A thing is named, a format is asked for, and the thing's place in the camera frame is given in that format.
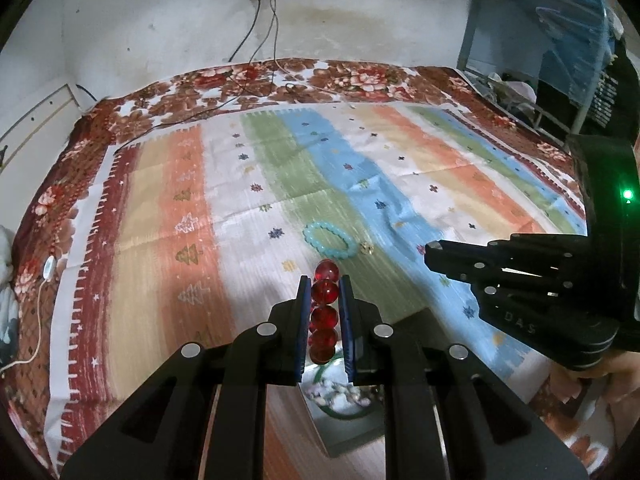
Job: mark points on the grey crumpled clothes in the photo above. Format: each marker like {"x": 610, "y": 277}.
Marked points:
{"x": 6, "y": 310}

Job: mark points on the red floral blanket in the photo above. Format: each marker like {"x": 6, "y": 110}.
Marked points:
{"x": 165, "y": 95}

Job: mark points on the blue mosquito net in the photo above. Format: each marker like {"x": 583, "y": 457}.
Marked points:
{"x": 565, "y": 25}

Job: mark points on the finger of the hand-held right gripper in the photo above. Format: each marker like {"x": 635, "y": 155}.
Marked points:
{"x": 460, "y": 255}
{"x": 505, "y": 285}

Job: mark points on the metal rack with clothes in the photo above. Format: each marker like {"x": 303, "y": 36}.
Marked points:
{"x": 467, "y": 35}

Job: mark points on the green jade bangle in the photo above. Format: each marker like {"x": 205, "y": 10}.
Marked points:
{"x": 345, "y": 412}

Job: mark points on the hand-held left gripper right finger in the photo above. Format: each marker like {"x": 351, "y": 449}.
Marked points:
{"x": 348, "y": 332}

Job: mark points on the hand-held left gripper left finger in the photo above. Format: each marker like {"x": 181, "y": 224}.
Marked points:
{"x": 302, "y": 332}

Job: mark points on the white headboard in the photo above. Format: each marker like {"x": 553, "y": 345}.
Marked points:
{"x": 35, "y": 120}

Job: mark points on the silver metal tin box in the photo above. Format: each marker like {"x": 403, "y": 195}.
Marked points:
{"x": 350, "y": 435}

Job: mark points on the striped printed cloth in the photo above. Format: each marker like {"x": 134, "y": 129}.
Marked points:
{"x": 250, "y": 195}

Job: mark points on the black printed garment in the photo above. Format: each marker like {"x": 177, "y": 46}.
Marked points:
{"x": 612, "y": 95}

